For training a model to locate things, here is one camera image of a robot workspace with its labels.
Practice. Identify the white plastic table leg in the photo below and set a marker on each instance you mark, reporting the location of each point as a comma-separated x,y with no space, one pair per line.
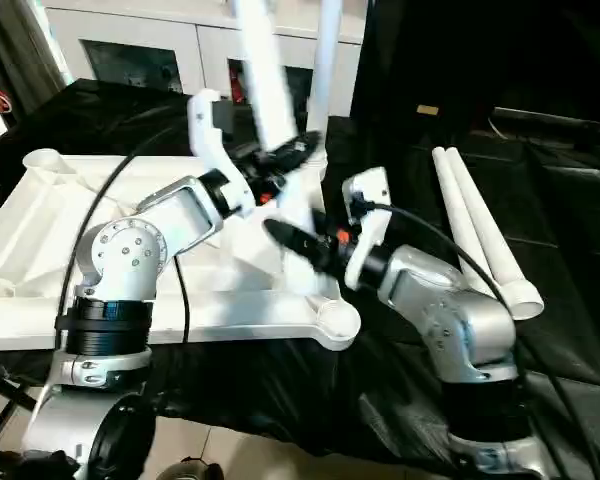
455,200
265,75
327,75
485,225

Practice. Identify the white plastic table top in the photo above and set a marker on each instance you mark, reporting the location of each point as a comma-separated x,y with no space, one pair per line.
30,240

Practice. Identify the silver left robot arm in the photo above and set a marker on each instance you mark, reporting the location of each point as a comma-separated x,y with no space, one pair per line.
125,250

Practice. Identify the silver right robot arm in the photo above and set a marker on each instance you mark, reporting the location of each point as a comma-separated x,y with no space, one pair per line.
455,310

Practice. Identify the white cabinet with glass doors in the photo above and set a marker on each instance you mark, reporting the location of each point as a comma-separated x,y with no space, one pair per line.
130,30

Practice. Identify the black mat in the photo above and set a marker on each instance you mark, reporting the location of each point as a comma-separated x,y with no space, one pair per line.
555,200

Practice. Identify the dark rounded object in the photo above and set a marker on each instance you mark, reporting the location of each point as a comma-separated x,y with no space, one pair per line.
190,470

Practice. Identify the dark grey curtain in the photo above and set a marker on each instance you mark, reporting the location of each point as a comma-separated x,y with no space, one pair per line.
10,55

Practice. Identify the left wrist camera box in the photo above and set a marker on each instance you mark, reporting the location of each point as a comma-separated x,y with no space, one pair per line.
210,140

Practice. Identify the black metal folding frame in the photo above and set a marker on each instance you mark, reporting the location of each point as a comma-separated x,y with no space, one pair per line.
10,395

